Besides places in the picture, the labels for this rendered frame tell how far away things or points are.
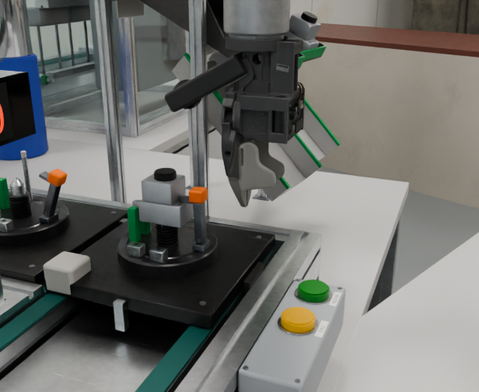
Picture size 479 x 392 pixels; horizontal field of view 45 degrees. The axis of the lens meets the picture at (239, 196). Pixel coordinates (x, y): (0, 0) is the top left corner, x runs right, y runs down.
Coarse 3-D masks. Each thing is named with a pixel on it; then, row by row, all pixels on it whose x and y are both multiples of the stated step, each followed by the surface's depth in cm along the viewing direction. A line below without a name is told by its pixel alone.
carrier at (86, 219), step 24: (24, 168) 94; (0, 192) 91; (24, 192) 89; (0, 216) 90; (24, 216) 89; (72, 216) 95; (96, 216) 95; (120, 216) 95; (0, 240) 84; (24, 240) 85; (48, 240) 86; (72, 240) 86; (96, 240) 89; (0, 264) 79; (24, 264) 79
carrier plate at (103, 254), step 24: (240, 240) 86; (264, 240) 86; (96, 264) 79; (216, 264) 79; (240, 264) 79; (72, 288) 75; (96, 288) 74; (120, 288) 74; (144, 288) 74; (168, 288) 74; (192, 288) 74; (216, 288) 74; (240, 288) 76; (144, 312) 71; (168, 312) 70; (192, 312) 69; (216, 312) 69
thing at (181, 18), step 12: (144, 0) 97; (156, 0) 95; (168, 0) 94; (180, 0) 93; (216, 0) 104; (168, 12) 95; (180, 12) 94; (216, 12) 105; (180, 24) 94; (216, 24) 91; (216, 36) 91; (216, 48) 92; (300, 60) 98
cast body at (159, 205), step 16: (160, 176) 76; (176, 176) 78; (144, 192) 77; (160, 192) 76; (176, 192) 77; (144, 208) 78; (160, 208) 77; (176, 208) 76; (192, 208) 80; (160, 224) 78; (176, 224) 77
